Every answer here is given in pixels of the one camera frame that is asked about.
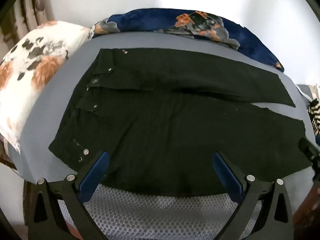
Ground black white striped cloth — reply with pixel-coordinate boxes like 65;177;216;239
309;98;320;136

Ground white floral pillow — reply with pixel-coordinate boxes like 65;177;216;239
0;20;95;154

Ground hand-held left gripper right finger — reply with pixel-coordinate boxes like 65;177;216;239
212;151;294;240

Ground black pants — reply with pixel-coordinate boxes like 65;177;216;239
48;47;313;197

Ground navy floral pillow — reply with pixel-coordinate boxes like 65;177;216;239
91;9;285;73

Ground brown wooden bed frame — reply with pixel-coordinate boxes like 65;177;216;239
0;140;33;228

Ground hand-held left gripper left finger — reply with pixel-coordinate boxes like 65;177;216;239
27;151;111;240

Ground grey white-edged cloth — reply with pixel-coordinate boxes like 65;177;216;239
295;83;320;103

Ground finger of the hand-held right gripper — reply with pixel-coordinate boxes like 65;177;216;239
298;137;320;166

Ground beige curtain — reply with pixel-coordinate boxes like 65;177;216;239
0;0;58;63

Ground grey bed sheet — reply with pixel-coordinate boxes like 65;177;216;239
7;31;316;240

